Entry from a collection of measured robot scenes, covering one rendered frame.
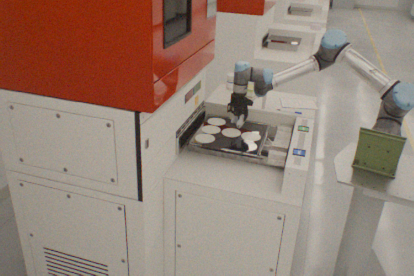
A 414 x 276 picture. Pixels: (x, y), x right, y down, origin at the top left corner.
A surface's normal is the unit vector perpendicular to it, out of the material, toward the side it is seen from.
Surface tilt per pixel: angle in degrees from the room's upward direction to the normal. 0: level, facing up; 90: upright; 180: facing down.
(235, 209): 90
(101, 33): 90
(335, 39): 38
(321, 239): 0
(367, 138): 90
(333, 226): 0
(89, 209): 90
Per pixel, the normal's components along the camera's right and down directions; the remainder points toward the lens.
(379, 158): -0.49, 0.35
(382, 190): 0.04, -0.91
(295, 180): -0.29, 0.39
